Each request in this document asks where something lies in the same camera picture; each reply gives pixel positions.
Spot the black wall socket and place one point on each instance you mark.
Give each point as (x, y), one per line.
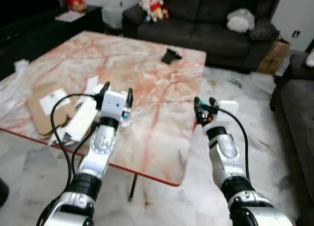
(296, 34)

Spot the dark grey armchair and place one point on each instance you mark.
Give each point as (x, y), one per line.
(297, 127)

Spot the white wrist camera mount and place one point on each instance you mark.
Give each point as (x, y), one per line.
(228, 110)
(114, 104)

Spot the small black folded pouch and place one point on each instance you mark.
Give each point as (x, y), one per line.
(170, 56)

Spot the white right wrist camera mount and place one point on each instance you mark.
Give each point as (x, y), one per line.
(228, 110)

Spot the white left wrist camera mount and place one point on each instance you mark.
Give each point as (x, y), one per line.
(114, 104)

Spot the grey round plush toy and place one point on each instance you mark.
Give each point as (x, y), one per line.
(240, 20)

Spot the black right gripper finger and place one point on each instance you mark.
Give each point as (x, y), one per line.
(197, 105)
(213, 101)

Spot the red-veined marble coffee table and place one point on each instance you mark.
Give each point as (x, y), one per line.
(122, 64)

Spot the white shipping label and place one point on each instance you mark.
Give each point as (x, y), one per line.
(53, 100)

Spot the dark grey fabric sofa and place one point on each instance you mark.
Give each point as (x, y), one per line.
(206, 24)

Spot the grey plastic-wrapped box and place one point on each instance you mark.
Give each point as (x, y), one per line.
(113, 18)

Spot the flat brown cardboard piece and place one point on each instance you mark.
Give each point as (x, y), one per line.
(39, 119)

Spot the white printed paper sheet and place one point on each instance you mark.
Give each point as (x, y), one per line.
(69, 16)

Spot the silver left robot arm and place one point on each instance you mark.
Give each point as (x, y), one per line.
(100, 147)

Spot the black television screen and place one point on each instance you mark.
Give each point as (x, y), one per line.
(24, 5)

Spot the white folded paper carton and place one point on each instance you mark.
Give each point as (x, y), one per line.
(81, 119)

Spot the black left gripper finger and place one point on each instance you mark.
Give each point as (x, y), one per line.
(130, 98)
(105, 88)

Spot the brown cardboard box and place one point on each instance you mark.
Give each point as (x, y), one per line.
(274, 56)

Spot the white soft item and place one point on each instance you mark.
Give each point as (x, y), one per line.
(310, 59)

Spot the cartoon boy plush doll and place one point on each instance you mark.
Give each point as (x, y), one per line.
(152, 5)

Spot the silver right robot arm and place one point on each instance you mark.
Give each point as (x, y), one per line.
(228, 162)

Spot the low black TV cabinet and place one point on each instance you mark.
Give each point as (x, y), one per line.
(44, 39)

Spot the black metal table leg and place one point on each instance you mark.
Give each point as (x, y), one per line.
(133, 187)

